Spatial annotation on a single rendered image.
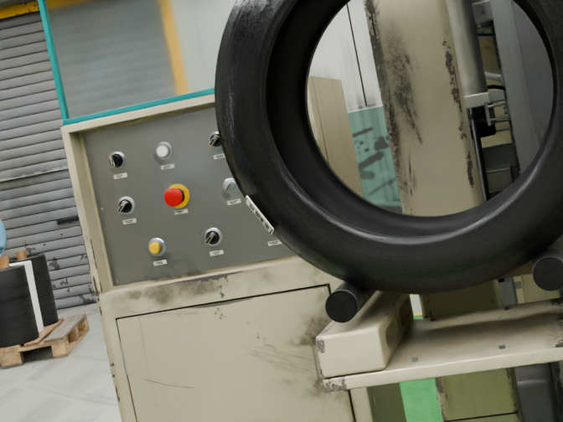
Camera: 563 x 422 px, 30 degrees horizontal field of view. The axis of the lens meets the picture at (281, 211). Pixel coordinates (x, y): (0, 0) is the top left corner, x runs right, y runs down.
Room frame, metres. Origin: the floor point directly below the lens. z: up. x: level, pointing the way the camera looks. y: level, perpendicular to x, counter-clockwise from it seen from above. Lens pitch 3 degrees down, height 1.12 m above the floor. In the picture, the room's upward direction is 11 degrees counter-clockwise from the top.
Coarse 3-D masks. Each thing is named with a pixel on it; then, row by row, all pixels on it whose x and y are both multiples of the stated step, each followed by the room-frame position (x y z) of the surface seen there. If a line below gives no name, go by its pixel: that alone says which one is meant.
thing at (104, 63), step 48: (48, 0) 2.27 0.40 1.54; (96, 0) 2.25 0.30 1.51; (144, 0) 2.22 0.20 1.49; (192, 0) 2.19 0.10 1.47; (48, 48) 2.27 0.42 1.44; (96, 48) 2.25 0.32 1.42; (144, 48) 2.22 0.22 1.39; (192, 48) 2.20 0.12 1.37; (96, 96) 2.26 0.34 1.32; (144, 96) 2.23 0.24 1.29; (192, 96) 2.20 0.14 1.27
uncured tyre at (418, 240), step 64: (256, 0) 1.43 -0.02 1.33; (320, 0) 1.67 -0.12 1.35; (256, 64) 1.42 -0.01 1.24; (256, 128) 1.43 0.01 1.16; (256, 192) 1.44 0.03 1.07; (320, 192) 1.68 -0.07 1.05; (512, 192) 1.61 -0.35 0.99; (320, 256) 1.43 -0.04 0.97; (384, 256) 1.40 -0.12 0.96; (448, 256) 1.38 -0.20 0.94; (512, 256) 1.38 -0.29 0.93
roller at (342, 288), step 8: (344, 288) 1.44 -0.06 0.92; (352, 288) 1.45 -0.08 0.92; (360, 288) 1.48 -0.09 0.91; (328, 296) 1.42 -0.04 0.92; (336, 296) 1.42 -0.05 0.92; (344, 296) 1.42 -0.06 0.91; (352, 296) 1.42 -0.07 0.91; (360, 296) 1.45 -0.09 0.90; (368, 296) 1.51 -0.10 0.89; (328, 304) 1.42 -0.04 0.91; (336, 304) 1.42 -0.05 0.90; (344, 304) 1.42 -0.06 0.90; (352, 304) 1.41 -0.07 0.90; (360, 304) 1.44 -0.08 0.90; (328, 312) 1.42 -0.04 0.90; (336, 312) 1.42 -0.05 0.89; (344, 312) 1.42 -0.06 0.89; (352, 312) 1.41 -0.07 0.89; (336, 320) 1.42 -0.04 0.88; (344, 320) 1.42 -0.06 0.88
